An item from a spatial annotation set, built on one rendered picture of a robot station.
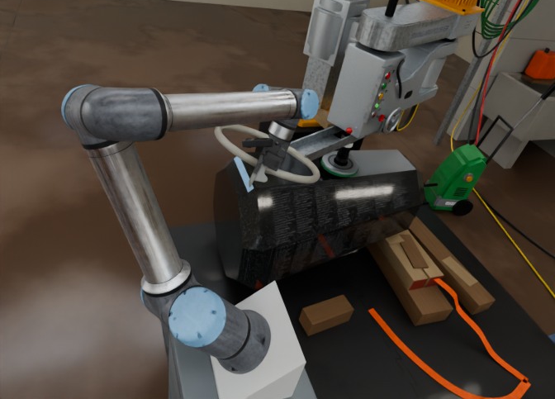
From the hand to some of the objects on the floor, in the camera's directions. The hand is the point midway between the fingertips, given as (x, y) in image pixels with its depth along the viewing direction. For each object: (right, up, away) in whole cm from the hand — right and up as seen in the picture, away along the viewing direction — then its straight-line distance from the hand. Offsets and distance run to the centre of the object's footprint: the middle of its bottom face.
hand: (251, 180), depth 154 cm
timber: (+38, -83, +95) cm, 132 cm away
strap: (+85, -103, +83) cm, 157 cm away
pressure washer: (+161, -15, +217) cm, 270 cm away
